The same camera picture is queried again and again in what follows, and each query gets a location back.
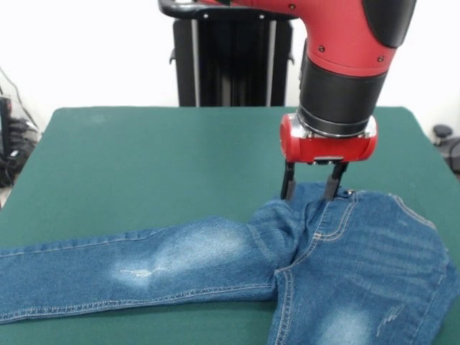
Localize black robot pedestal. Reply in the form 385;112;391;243
157;0;308;108

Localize dark green table cloth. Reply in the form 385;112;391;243
0;106;460;345

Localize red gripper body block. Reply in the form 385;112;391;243
279;114;379;166

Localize blue denim jeans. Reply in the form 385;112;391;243
0;181;453;345

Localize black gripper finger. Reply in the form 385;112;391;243
325;162;349;201
280;160;298;201

